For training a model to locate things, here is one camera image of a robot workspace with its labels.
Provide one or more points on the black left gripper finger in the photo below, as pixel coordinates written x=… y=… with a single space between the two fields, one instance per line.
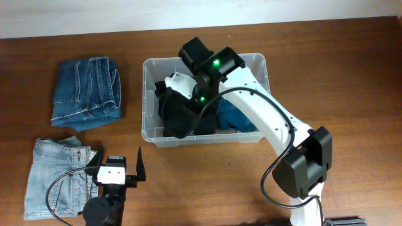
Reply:
x=140 y=169
x=97 y=159

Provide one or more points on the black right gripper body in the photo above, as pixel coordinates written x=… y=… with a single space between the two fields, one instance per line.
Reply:
x=201 y=95

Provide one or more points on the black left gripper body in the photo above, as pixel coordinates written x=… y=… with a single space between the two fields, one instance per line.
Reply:
x=116 y=190

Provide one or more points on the black garment with tape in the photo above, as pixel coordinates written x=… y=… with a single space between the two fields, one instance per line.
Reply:
x=178 y=115

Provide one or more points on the teal blue shirt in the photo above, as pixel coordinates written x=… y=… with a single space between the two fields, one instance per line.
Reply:
x=231 y=118

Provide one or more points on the light blue jeans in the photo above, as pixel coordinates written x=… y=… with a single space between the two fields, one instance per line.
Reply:
x=51 y=185

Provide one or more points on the dark blue jeans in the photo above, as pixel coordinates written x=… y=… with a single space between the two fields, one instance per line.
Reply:
x=87 y=94

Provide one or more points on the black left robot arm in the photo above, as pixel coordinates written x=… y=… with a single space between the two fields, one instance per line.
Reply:
x=107 y=209

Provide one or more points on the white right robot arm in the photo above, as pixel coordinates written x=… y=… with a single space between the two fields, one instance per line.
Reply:
x=296 y=178

